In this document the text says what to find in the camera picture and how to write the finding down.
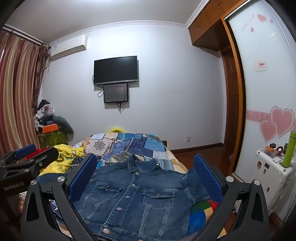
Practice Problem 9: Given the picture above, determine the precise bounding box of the white heart-decorated sliding door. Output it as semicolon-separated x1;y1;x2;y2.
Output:
228;0;296;186

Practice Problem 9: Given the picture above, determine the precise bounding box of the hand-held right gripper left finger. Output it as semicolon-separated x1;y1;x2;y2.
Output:
20;153;99;241

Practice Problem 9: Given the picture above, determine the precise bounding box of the yellow printed blanket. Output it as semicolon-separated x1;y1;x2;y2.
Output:
38;144;89;177

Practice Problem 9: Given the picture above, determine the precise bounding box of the striped red curtain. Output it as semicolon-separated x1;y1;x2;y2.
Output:
0;29;50;158

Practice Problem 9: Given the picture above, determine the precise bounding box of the white air conditioner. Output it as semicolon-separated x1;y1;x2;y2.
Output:
49;34;88;62

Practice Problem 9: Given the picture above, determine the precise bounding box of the black wall television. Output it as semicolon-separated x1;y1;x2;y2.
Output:
93;56;139;86

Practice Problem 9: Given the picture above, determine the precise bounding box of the pile of mixed clothes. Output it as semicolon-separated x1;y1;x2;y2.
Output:
33;100;57;130

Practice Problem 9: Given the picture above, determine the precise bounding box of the white paper note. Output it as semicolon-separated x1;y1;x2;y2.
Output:
255;60;267;72

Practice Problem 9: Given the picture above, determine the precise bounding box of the navy dotted cloth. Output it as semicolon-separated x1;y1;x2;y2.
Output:
66;156;85;171

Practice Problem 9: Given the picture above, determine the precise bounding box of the blue denim jacket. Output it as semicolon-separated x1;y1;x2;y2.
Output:
74;153;214;240

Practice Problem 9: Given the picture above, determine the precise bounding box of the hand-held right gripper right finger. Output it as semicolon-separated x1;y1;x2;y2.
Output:
192;153;270;241

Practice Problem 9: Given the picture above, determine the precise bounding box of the blue patchwork quilt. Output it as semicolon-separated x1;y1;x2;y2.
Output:
84;132;174;172

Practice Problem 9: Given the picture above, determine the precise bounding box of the white suitcase with stickers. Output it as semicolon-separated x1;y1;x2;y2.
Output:
255;148;293;214

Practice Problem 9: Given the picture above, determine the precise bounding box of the green bottle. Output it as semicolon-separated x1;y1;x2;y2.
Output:
282;131;296;168

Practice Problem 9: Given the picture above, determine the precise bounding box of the orange box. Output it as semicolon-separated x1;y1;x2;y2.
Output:
42;123;59;134

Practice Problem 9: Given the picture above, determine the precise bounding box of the red cloth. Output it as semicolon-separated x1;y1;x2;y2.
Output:
25;148;47;161

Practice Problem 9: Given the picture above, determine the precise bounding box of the curtain rail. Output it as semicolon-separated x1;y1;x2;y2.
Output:
2;24;45;45

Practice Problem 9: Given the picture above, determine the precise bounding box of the beige plush blanket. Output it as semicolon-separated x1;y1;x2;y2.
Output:
166;148;188;173

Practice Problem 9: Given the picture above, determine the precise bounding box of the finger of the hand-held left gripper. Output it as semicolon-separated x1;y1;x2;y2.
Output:
0;143;37;168
5;146;59;179

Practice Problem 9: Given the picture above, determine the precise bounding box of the small black wall monitor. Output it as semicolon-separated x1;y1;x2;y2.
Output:
103;83;129;104

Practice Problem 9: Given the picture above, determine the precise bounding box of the rainbow plush blanket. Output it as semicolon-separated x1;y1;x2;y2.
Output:
186;199;234;237

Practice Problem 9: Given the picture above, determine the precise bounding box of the grey curved pillow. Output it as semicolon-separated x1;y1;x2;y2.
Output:
53;115;74;135

